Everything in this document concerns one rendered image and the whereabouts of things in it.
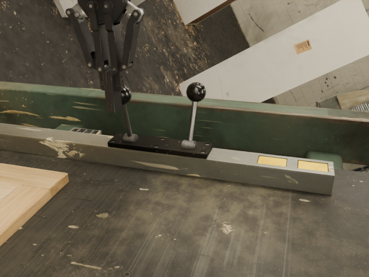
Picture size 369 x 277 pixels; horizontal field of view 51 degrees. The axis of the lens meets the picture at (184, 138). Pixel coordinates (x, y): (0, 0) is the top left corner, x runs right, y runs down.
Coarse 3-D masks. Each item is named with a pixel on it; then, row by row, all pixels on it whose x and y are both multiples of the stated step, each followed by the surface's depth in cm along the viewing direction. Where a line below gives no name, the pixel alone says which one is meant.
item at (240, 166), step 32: (0, 128) 85; (32, 128) 84; (96, 160) 78; (128, 160) 75; (160, 160) 73; (192, 160) 71; (224, 160) 70; (256, 160) 69; (288, 160) 69; (320, 160) 69; (320, 192) 66
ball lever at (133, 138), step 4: (124, 88) 68; (128, 88) 69; (124, 92) 68; (128, 92) 69; (124, 96) 68; (128, 96) 69; (124, 100) 68; (128, 100) 69; (124, 104) 70; (124, 108) 71; (124, 112) 71; (124, 116) 72; (124, 120) 73; (128, 120) 73; (128, 124) 73; (128, 128) 74; (128, 132) 74; (124, 136) 75; (128, 136) 75; (132, 136) 75; (136, 136) 75; (124, 140) 75; (128, 140) 75; (132, 140) 75; (136, 140) 76
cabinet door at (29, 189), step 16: (0, 176) 70; (16, 176) 70; (32, 176) 70; (48, 176) 70; (64, 176) 70; (0, 192) 66; (16, 192) 65; (32, 192) 65; (48, 192) 66; (0, 208) 61; (16, 208) 61; (32, 208) 62; (0, 224) 57; (16, 224) 59; (0, 240) 55
